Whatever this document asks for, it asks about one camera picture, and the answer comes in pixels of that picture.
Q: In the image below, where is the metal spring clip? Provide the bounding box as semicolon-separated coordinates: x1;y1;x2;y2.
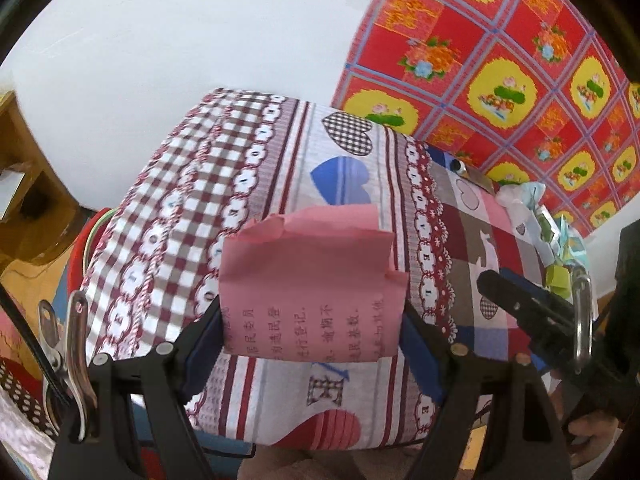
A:
570;267;596;373
37;290;98;443

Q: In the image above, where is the red perforated plastic basket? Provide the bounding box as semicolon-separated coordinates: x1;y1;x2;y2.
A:
64;207;118;321

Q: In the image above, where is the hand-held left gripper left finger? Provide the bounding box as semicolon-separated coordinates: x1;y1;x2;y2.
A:
47;299;225;480

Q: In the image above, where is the polka dot cloth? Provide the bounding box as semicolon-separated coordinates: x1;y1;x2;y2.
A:
0;357;61;441

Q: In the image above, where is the wooden desk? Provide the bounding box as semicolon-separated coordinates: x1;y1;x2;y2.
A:
0;90;81;271

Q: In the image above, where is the pale blue cloth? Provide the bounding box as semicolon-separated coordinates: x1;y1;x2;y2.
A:
495;182;548;221

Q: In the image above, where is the red floral wall cloth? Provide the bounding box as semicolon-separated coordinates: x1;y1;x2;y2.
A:
331;0;640;236

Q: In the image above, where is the thick black cable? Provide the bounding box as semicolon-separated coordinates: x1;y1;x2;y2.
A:
0;282;73;411

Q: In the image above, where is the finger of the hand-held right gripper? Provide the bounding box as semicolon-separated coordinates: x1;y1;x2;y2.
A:
476;270;577;372
499;268;572;306

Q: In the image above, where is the pink paper sheet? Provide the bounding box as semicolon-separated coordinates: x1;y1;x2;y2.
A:
219;203;408;363

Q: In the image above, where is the person's right hand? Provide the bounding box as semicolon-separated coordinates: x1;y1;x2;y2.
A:
566;411;619;467

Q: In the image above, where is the teal printed plastic bag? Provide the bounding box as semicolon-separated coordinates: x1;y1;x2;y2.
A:
530;210;591;281

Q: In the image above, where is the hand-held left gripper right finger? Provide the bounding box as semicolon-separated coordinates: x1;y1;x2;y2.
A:
399;306;572;480

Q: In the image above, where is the white paper sheet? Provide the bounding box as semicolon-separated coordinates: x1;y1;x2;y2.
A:
0;170;26;223

